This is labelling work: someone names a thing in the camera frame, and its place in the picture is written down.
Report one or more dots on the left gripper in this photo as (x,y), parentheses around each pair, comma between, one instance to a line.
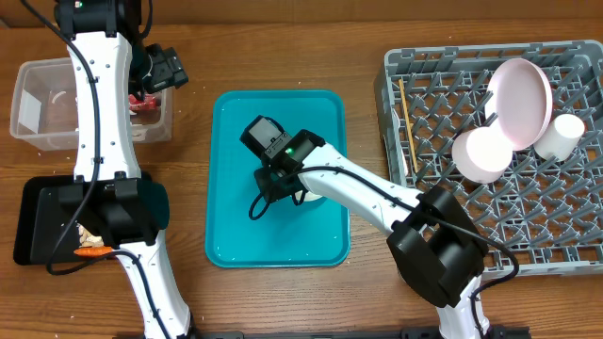
(170,69)

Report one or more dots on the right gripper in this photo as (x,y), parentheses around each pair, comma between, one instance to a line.
(269,192)

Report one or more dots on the white bowl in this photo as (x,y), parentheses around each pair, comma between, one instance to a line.
(309,196)

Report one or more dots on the red snack wrapper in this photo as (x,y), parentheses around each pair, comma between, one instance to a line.
(149,103)

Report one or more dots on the wooden chopstick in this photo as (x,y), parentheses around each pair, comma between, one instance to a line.
(408,125)

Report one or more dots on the orange carrot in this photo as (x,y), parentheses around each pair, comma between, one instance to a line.
(92,252)

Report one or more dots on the food scraps pile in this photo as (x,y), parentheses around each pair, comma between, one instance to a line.
(87,239)

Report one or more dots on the pink bowl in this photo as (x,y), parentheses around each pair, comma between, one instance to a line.
(482,154)

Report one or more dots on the white round plate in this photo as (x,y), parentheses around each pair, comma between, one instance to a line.
(521,97)

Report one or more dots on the white paper cup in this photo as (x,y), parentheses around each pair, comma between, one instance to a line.
(560,138)

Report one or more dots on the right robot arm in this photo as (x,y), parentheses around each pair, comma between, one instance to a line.
(437,249)

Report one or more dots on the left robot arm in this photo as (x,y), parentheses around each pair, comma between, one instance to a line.
(104,40)

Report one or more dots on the grey dishwasher rack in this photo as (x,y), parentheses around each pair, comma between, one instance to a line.
(548,213)

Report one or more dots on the teal serving tray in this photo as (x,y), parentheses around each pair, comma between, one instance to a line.
(315,233)

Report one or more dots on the clear plastic bin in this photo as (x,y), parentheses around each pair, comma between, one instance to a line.
(44,112)

